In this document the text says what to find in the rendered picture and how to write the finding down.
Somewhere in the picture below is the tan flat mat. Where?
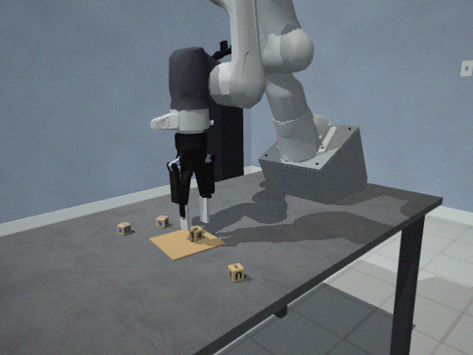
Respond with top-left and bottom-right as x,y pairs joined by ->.
149,228 -> 226,261

